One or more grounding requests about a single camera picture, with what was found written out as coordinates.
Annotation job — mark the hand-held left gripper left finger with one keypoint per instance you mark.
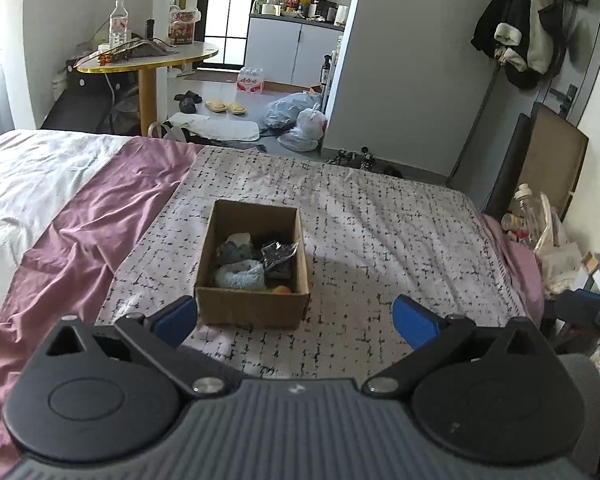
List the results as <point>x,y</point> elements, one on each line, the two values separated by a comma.
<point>177,317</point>

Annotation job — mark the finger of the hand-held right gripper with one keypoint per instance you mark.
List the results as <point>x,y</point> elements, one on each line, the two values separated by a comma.
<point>595,310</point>

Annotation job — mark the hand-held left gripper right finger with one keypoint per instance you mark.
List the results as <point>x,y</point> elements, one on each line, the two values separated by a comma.
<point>412,320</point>

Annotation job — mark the brown cardboard box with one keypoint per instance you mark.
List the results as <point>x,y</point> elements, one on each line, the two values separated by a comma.
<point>250,310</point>

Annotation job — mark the hamburger plush toy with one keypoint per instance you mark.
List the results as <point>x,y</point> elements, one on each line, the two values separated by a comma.
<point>281,289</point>

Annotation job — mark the black cloth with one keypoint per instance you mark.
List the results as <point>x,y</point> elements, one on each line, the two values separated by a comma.
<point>277,257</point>

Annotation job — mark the grey green soft item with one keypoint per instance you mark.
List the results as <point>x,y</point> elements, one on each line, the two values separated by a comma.
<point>234,249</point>

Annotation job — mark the bag of clutter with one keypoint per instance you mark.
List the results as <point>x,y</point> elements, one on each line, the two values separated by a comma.
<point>555,255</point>

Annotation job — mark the grey fluffy cloth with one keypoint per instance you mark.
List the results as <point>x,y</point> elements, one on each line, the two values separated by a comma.
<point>240,276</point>

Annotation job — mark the black dashed pattern blanket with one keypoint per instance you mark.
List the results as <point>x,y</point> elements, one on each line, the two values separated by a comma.
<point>380,220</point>

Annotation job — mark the empty plastic bottle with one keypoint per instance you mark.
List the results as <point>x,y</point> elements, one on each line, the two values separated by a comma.
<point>527,212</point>

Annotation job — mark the brown board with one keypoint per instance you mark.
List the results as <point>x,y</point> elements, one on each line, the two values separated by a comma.
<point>555,160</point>

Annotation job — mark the black board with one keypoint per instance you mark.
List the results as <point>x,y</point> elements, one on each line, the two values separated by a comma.
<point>505,170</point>

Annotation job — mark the white floor mat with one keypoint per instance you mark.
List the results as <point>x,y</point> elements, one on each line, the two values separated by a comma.
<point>215,127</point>

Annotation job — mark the mauve bed sheet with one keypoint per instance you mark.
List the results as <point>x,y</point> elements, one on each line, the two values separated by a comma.
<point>30,185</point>

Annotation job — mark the black slipper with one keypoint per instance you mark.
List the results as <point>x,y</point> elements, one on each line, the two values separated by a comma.
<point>187,105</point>
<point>190,96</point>

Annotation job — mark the clear plastic bag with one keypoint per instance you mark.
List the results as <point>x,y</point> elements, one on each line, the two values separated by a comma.
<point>297,141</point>

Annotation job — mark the beige slipper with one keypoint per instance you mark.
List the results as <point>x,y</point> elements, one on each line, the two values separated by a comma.
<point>216,105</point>
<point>236,109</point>

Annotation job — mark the white plastic bag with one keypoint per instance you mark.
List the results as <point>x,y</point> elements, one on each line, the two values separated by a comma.
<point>312,122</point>

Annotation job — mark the oval yellow-edged table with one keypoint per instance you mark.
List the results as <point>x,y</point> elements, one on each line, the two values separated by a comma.
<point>147,95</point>

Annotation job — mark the blue-grey plastic bag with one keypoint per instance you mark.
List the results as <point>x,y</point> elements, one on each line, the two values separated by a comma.
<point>285,110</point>

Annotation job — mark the shrink-wrapped water bottle pack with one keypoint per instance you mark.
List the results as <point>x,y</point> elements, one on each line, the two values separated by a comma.
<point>251,80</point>

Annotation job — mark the dark spray bottle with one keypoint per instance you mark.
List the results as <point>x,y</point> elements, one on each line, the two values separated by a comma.
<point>325,72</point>

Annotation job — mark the dark tray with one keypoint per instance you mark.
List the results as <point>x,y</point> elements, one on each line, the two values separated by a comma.
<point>140,47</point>

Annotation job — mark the snack bucket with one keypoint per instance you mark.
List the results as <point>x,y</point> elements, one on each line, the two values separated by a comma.
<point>182,30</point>

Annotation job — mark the white kitchen cabinet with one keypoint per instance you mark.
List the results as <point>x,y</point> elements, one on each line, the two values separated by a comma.
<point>290,52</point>

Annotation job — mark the hanging black white jackets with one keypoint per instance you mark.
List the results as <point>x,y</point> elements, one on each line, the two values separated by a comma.
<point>525,25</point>

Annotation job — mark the clear water bottle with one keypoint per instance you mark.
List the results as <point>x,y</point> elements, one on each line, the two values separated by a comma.
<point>119,27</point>

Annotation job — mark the black framed glass door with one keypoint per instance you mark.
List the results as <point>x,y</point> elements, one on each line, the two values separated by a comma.
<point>230,10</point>

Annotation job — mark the white paper towel roll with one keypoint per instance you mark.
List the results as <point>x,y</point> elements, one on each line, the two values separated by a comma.
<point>341,15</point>

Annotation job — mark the black kitchen appliance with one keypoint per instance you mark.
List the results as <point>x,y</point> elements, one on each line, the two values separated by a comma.
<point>326,10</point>

